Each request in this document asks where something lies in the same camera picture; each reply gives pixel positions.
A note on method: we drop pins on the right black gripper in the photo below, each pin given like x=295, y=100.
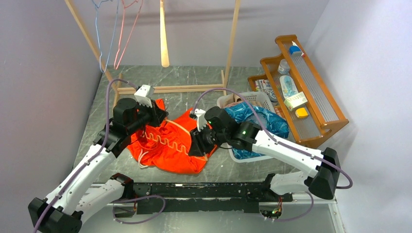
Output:
x=196, y=149

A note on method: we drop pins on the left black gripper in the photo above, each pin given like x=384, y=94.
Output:
x=157, y=115

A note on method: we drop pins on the wooden hanger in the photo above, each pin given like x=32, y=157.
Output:
x=171, y=134
x=163, y=37

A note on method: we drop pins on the beige shorts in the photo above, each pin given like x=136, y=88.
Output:
x=235, y=98

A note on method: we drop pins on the blue patterned shorts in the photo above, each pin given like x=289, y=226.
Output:
x=257, y=118

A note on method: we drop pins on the pink hanger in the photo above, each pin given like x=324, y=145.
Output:
x=125, y=34

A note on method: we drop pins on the blue wire hanger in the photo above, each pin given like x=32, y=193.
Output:
x=105, y=24

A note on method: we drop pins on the pink shorts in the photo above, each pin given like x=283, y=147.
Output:
x=230, y=104

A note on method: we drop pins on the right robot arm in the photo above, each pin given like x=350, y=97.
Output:
x=318, y=170

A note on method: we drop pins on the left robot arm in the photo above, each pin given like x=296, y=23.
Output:
x=111, y=141

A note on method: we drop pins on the wooden clothes rack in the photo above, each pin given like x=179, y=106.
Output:
x=200, y=37

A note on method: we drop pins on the white plastic basket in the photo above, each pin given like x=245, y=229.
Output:
x=254, y=98

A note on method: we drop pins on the orange snack pack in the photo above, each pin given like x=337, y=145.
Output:
x=279, y=112

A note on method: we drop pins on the round tin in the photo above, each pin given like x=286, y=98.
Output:
x=272, y=98

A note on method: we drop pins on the small card pack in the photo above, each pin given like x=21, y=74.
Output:
x=263, y=86

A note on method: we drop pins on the white box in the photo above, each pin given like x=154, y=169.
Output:
x=295, y=101

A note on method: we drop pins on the blue white tube pack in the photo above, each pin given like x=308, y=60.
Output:
x=288, y=86

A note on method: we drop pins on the yellow block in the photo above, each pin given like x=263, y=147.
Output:
x=301, y=112

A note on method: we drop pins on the wooden tiered shelf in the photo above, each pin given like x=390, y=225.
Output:
x=325, y=117

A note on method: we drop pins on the clear small bottle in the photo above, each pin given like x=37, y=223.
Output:
x=283, y=67

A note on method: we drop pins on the blue white eraser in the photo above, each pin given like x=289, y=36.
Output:
x=295, y=50

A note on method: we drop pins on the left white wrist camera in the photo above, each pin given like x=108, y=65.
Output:
x=143, y=95

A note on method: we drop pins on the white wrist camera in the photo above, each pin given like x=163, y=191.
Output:
x=143, y=95
x=199, y=116

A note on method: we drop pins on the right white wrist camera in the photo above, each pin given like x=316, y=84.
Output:
x=199, y=116

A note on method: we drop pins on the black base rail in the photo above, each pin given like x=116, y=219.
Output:
x=206, y=197

